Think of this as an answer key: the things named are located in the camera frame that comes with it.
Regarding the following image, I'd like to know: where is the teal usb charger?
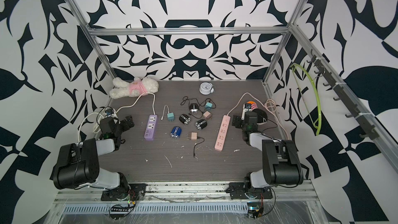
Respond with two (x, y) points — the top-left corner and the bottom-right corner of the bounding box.
(205, 102), (214, 111)
(167, 113), (175, 121)

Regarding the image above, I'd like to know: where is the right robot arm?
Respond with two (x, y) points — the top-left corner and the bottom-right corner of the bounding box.
(232, 111), (304, 199)

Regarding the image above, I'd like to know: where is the green hoop on wall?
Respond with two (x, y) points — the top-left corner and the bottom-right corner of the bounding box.
(290, 63), (322, 136)

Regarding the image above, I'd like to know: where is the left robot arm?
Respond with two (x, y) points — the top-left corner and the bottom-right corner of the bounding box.
(52, 116), (135, 201)

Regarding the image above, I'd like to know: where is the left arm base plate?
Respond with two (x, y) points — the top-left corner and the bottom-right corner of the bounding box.
(101, 184), (147, 202)

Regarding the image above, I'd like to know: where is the white pink plush toy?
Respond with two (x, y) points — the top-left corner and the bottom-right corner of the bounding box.
(109, 77), (159, 99)

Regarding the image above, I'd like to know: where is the blue electric shaver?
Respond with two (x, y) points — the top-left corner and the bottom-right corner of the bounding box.
(170, 126), (182, 139)

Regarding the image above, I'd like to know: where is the pink usb charger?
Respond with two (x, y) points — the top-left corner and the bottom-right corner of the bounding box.
(187, 132), (198, 141)
(203, 111), (212, 120)

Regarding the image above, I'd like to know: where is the black hook rack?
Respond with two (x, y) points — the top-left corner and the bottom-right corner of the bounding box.
(307, 51), (380, 140)

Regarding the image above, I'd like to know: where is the small white alarm clock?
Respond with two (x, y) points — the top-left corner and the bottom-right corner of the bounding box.
(200, 82), (215, 95)

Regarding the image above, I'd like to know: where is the pink power strip cable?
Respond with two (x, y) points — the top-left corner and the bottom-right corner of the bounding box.
(226, 92), (291, 141)

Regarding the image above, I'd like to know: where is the white power strip cable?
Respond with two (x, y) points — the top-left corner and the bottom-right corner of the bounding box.
(77, 92), (157, 138)

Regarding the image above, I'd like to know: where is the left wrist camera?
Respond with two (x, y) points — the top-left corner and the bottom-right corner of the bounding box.
(103, 107), (118, 119)

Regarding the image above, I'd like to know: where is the purple power strip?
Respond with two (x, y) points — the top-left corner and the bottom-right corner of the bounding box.
(144, 115), (158, 141)

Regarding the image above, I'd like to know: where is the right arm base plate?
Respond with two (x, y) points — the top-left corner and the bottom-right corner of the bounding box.
(226, 183), (273, 200)

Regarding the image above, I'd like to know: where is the pink power strip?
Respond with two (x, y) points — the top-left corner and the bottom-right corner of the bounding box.
(215, 115), (231, 151)

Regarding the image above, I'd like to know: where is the pink USB charger front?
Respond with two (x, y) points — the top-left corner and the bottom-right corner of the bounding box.
(187, 132), (198, 141)

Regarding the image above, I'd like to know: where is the teal USB charger front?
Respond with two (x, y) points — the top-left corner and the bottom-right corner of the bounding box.
(205, 102), (214, 111)

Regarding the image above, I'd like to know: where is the black haired doll toy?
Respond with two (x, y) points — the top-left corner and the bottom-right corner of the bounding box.
(245, 101), (268, 124)

